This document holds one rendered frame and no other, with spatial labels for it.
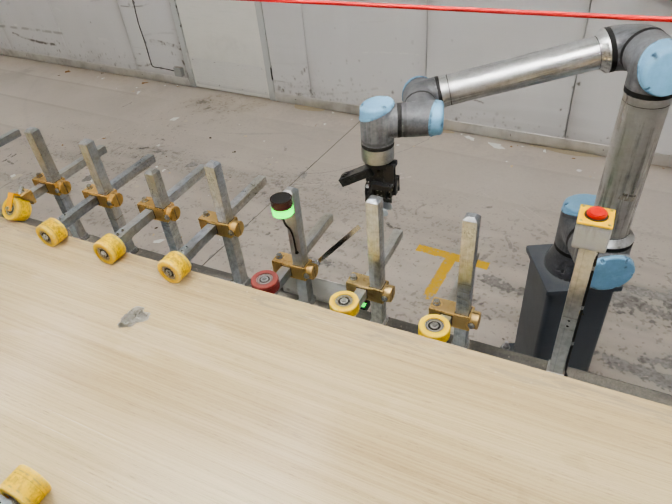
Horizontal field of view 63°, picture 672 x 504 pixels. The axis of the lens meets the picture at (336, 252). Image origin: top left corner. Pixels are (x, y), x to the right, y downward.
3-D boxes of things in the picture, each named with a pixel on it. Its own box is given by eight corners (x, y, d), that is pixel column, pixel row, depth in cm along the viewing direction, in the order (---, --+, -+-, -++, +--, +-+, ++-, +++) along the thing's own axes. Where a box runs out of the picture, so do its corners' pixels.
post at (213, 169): (241, 281, 190) (210, 157, 160) (249, 283, 189) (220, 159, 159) (235, 287, 187) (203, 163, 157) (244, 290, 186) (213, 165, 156)
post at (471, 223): (455, 344, 162) (466, 209, 132) (467, 347, 161) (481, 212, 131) (452, 352, 160) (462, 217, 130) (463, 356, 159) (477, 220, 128)
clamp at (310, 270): (281, 263, 176) (279, 251, 173) (319, 273, 171) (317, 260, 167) (272, 274, 172) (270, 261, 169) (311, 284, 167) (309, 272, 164)
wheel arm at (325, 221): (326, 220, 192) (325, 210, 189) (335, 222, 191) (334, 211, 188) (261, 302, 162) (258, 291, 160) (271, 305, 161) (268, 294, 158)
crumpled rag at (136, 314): (145, 303, 154) (142, 297, 152) (153, 317, 149) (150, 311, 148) (113, 317, 151) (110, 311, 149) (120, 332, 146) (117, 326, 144)
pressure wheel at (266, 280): (265, 294, 169) (259, 265, 161) (288, 300, 166) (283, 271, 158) (251, 311, 163) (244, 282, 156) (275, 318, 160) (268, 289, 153)
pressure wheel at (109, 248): (106, 228, 168) (128, 243, 168) (104, 243, 174) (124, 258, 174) (92, 239, 164) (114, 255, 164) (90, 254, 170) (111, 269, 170)
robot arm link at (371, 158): (355, 150, 149) (368, 133, 156) (356, 165, 152) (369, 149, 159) (387, 154, 146) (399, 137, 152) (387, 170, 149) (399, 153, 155)
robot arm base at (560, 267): (537, 250, 205) (541, 228, 198) (589, 246, 204) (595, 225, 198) (553, 284, 190) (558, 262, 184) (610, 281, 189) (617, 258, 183)
